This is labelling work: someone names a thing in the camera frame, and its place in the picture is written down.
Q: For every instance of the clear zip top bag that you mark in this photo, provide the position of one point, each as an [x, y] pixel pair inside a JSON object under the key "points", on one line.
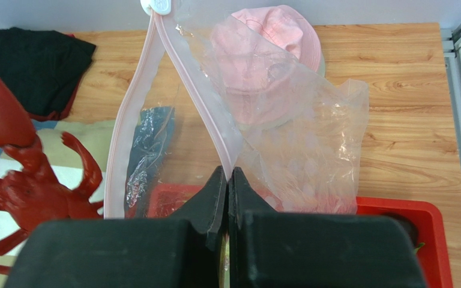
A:
{"points": [[310, 163]]}

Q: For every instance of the red toy lobster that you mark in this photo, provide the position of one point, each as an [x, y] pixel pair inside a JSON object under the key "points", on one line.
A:
{"points": [[33, 195]]}

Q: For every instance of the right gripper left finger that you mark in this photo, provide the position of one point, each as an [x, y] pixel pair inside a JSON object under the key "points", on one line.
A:
{"points": [[181, 250]]}

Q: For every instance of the pink bucket hat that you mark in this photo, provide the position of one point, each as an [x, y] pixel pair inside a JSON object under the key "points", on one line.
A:
{"points": [[268, 58]]}

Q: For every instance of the plaid patchwork pillow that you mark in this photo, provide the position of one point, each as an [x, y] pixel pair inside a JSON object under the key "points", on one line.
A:
{"points": [[74, 159]]}

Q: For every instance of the black folded cloth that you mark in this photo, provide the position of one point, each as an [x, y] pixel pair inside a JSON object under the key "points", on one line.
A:
{"points": [[43, 69]]}

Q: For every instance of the red plastic tray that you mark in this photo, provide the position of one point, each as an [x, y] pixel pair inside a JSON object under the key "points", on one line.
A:
{"points": [[430, 244]]}

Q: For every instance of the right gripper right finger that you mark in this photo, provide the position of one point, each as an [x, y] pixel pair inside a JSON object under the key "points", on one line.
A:
{"points": [[280, 249]]}

